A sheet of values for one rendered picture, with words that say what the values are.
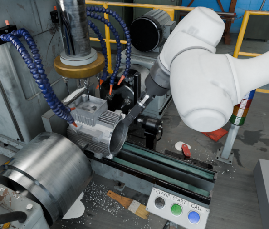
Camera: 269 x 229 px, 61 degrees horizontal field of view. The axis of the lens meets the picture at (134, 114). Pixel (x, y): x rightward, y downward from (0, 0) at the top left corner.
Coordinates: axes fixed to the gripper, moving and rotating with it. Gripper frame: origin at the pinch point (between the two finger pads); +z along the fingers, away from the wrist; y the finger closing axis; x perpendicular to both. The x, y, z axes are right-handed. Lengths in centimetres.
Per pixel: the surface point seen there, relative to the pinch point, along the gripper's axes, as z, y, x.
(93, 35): 183, -283, -143
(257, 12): -5, -247, 37
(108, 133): 13.1, 1.0, -2.7
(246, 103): -14.8, -33.5, 33.2
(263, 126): 7, -71, 64
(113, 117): 11.9, -5.8, -5.3
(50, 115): 18.8, 7.2, -24.1
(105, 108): 14.3, -9.3, -10.4
